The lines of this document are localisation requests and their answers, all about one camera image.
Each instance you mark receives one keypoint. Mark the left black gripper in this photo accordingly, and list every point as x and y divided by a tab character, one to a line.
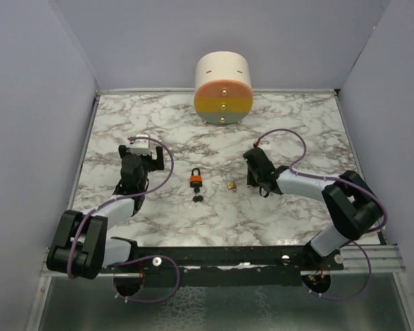
155	163

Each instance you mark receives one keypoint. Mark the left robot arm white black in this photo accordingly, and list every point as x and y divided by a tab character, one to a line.
81	247

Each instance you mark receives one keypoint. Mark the black-headed key pair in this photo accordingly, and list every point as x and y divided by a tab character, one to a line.
198	199

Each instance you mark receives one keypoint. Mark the aluminium extrusion rail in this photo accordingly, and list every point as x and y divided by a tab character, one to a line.
383	259

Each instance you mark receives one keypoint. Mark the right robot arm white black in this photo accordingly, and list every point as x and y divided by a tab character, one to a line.
353	208

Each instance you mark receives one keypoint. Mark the brass long-shackle padlock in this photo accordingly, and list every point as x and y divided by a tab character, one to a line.
230	182

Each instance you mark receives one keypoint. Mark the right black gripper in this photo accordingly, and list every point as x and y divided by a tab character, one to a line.
250	181

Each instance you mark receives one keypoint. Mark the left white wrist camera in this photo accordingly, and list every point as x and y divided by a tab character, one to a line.
139	145

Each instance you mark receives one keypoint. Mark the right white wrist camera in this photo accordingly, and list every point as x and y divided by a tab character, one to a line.
265	146

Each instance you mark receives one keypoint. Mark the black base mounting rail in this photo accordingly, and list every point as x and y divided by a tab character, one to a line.
165	267

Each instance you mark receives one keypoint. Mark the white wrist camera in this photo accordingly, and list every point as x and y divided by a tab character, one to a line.
139	145
265	146

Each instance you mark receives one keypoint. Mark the round three-drawer storage box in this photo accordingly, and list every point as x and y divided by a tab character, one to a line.
223	91

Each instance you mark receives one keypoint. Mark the orange black padlock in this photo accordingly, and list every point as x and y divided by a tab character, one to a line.
195	180

